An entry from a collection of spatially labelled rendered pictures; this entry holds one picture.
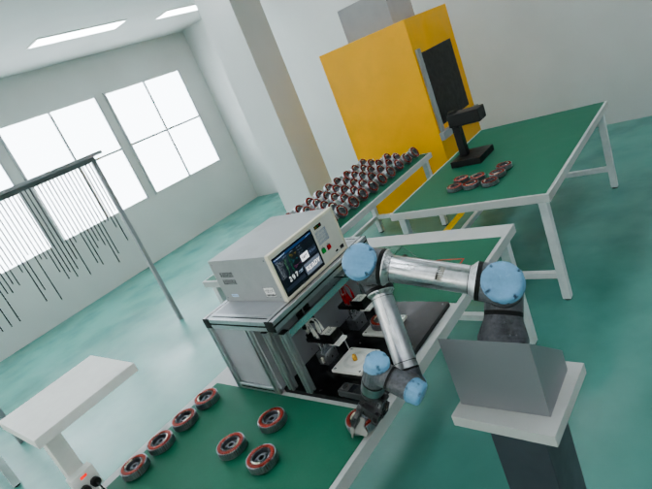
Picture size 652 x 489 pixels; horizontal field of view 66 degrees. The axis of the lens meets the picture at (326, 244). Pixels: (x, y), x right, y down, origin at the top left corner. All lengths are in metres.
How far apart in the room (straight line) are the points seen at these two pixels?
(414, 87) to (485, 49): 1.85
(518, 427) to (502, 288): 0.42
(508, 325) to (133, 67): 8.40
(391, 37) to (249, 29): 1.56
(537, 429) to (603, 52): 5.54
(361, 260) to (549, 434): 0.71
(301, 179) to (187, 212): 3.70
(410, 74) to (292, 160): 1.64
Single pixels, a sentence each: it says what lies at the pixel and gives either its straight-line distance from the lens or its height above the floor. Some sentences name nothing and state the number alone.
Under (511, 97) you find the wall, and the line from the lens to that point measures 7.07.
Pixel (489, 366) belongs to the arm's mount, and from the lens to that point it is 1.60.
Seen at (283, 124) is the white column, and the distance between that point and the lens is 5.87.
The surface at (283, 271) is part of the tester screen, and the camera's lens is 1.96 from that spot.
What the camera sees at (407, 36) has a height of 1.80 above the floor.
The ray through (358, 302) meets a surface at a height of 0.92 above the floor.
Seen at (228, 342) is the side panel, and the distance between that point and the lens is 2.21.
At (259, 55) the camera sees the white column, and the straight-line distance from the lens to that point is 5.91.
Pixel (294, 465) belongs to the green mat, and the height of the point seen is 0.75.
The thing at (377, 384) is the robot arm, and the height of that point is 0.99.
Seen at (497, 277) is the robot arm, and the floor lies 1.18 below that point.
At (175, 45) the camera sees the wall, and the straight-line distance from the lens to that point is 9.99.
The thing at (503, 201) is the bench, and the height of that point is 0.74.
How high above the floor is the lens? 1.88
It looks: 19 degrees down
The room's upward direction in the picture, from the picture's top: 23 degrees counter-clockwise
